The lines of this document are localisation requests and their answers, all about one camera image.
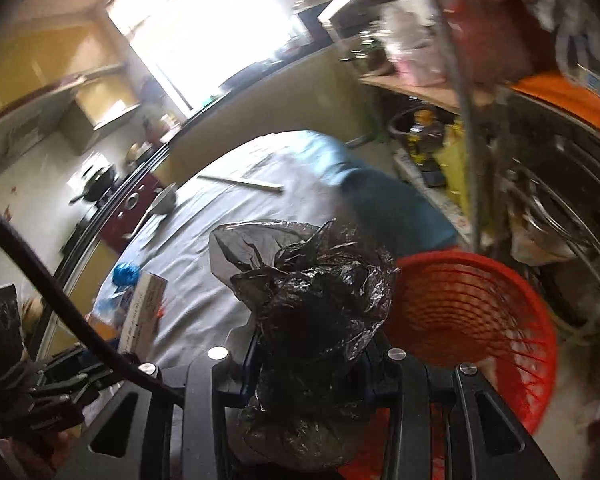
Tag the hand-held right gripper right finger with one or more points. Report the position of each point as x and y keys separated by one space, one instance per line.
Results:
x=410 y=390

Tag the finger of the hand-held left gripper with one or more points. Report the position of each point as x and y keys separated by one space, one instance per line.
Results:
x=65 y=360
x=97 y=382

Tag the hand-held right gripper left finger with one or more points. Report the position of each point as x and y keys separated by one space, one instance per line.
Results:
x=205 y=385

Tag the blue foil packet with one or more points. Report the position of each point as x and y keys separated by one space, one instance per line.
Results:
x=142 y=310

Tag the blue plastic bag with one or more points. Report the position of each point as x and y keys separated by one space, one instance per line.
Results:
x=125 y=276

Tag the red plastic basket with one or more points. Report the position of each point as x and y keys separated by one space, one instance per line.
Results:
x=480 y=310

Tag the black plastic bag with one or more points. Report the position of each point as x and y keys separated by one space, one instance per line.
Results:
x=310 y=310

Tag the dark red gas stove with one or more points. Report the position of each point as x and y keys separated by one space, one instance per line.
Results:
x=130 y=210

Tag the grey tablecloth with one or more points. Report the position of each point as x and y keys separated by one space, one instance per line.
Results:
x=205 y=220

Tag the black wok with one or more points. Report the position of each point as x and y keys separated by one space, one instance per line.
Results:
x=97 y=179

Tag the blue cloth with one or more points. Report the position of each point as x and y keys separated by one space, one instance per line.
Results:
x=395 y=205

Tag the printed newspaper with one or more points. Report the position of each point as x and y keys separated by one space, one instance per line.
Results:
x=430 y=195

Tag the white plastic bag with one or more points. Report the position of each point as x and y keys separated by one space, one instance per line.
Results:
x=540 y=240

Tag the pair of chopsticks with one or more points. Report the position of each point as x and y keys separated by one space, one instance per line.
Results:
x=240 y=183

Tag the yellow plastic bag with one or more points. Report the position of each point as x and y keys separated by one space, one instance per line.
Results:
x=455 y=165

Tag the cooking oil bottle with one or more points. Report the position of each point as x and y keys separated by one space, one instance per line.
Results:
x=424 y=145

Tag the stack of metal pans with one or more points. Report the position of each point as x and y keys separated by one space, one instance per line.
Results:
x=560 y=185

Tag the kitchen counter cabinets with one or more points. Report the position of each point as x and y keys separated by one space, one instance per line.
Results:
x=280 y=105

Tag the white-framed storage shelf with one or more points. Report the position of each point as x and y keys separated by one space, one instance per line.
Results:
x=405 y=87

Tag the yellow upper kitchen cabinets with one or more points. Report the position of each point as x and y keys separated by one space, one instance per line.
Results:
x=45 y=55

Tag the metal storage rack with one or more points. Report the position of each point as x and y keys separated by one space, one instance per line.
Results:
x=460 y=85

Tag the orange shelf board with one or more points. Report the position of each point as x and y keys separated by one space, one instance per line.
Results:
x=565 y=97

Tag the pink plastic bag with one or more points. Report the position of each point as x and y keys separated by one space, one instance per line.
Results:
x=415 y=45

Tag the blue carton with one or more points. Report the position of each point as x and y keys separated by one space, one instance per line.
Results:
x=597 y=85

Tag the kitchen window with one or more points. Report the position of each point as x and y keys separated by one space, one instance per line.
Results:
x=205 y=25

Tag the red container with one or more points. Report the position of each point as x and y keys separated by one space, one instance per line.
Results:
x=490 y=35

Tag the dark microwave oven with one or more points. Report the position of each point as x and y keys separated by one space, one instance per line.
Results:
x=315 y=22

